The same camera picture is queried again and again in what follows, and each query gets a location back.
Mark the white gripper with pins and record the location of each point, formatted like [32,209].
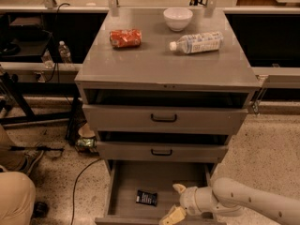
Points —
[189,200]

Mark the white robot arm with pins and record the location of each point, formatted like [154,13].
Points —
[228,198]

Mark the grey open bottom drawer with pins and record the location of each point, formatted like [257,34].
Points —
[130,177]

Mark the grey middle drawer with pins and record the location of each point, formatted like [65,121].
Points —
[173,152]

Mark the grey metal drawer cabinet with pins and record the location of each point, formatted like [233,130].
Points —
[152,75]

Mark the grey top drawer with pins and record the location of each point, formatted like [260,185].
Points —
[164,119]

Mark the green can on floor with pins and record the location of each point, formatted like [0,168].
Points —
[86,142]

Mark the dark shoe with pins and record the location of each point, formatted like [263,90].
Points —
[41,210]

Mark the clear plastic water bottle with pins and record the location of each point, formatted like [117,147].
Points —
[198,43]

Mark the person leg khaki trousers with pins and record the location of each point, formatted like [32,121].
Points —
[17,190]

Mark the crushed orange soda can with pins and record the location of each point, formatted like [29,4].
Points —
[126,38]

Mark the white ceramic bowl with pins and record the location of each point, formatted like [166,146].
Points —
[177,18]

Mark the small water bottle background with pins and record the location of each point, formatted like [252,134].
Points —
[64,52]

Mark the black stand frame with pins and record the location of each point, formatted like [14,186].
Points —
[12,91]

